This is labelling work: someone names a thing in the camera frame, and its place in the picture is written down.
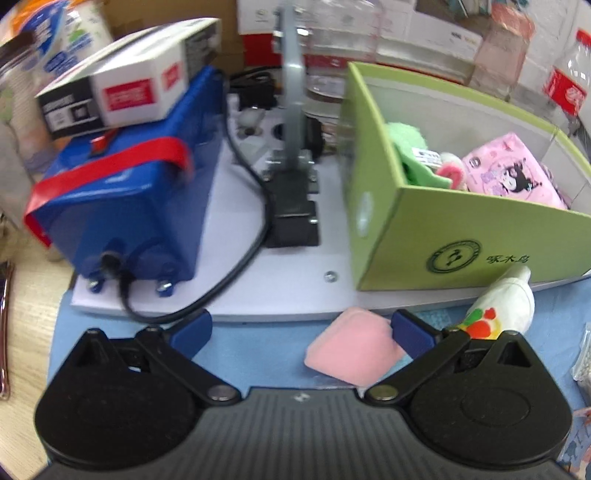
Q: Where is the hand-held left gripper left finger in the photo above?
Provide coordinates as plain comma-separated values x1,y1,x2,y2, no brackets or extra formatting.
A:
69,309,242,407

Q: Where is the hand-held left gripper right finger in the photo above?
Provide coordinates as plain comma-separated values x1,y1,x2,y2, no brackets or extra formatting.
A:
364,309,539,407

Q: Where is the pink sponge pad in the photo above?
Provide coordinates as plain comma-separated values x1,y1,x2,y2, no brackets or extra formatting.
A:
304,308,408,388

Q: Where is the green cardboard box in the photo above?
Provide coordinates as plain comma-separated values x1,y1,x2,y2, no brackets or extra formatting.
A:
338,61,591,292

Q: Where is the pink and green plush toy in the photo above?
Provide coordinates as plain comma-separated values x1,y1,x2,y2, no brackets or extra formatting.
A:
387,122,466,189

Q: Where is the pink tissue pack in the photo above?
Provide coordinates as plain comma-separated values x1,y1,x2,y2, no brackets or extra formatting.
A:
461,132,571,210

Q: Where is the white base board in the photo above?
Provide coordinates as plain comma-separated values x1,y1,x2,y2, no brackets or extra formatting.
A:
69,90,591,324

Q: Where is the blue printed tablecloth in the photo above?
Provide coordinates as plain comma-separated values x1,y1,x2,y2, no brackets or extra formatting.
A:
48,277,591,480

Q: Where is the blue power supply box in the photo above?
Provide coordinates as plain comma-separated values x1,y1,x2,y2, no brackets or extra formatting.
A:
24,66,228,297

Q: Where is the grey patterned sock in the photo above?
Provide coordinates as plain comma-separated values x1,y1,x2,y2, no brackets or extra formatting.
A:
570,322,591,383

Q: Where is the white and black carton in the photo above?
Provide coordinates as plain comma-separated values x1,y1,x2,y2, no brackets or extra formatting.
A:
35,17,222,142

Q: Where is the cola bottle with red label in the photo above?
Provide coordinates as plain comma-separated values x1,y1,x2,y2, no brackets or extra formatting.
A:
542,29,591,136

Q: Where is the clear jar with red cap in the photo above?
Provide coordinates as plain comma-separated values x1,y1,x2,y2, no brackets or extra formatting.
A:
299,0,385,117

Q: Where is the pink glass cup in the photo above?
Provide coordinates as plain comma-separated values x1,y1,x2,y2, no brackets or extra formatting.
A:
468,4,537,101

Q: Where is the blue and white tissue pack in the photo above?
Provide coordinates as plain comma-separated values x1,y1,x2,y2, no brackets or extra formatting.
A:
0,0,115,109

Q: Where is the black power cable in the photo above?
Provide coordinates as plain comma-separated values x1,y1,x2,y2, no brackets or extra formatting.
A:
99,68,278,324

